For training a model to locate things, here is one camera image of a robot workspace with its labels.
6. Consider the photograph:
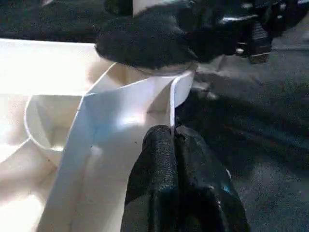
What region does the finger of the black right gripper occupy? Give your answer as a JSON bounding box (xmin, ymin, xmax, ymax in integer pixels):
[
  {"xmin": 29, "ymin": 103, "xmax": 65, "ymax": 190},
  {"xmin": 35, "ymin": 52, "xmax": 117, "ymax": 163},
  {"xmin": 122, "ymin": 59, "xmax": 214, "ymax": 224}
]
[
  {"xmin": 95, "ymin": 0, "xmax": 203, "ymax": 70},
  {"xmin": 104, "ymin": 0, "xmax": 134, "ymax": 15}
]

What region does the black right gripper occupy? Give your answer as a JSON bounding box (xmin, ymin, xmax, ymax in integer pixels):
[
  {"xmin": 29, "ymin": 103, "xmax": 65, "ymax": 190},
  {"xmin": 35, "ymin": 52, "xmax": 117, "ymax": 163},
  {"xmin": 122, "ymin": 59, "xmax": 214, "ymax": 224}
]
[{"xmin": 192, "ymin": 0, "xmax": 291, "ymax": 64}]

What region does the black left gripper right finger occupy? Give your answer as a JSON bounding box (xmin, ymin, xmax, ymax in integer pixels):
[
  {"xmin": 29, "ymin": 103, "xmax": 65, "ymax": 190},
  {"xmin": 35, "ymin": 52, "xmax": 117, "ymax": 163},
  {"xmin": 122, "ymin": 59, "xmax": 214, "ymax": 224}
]
[{"xmin": 174, "ymin": 125, "xmax": 252, "ymax": 232}]

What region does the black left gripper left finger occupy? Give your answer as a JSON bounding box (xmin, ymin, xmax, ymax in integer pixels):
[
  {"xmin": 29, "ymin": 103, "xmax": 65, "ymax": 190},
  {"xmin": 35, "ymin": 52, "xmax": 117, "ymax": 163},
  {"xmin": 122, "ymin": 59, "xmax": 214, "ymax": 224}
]
[{"xmin": 120, "ymin": 125, "xmax": 180, "ymax": 232}]

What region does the white plastic table leg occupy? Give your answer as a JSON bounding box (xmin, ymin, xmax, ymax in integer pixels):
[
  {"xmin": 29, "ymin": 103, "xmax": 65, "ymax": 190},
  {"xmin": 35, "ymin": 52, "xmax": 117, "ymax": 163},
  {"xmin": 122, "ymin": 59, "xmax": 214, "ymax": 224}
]
[{"xmin": 131, "ymin": 0, "xmax": 198, "ymax": 76}]

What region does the white plastic table top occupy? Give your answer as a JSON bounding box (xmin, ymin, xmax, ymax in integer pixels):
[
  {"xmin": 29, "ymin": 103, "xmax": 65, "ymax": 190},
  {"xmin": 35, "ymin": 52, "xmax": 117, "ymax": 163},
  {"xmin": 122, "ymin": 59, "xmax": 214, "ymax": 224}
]
[{"xmin": 0, "ymin": 39, "xmax": 198, "ymax": 232}]

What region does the black plastic mat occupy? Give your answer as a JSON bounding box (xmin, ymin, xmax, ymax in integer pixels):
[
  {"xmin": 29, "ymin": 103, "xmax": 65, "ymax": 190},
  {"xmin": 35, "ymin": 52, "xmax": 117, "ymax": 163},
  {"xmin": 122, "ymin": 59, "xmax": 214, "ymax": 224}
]
[{"xmin": 0, "ymin": 0, "xmax": 309, "ymax": 232}]

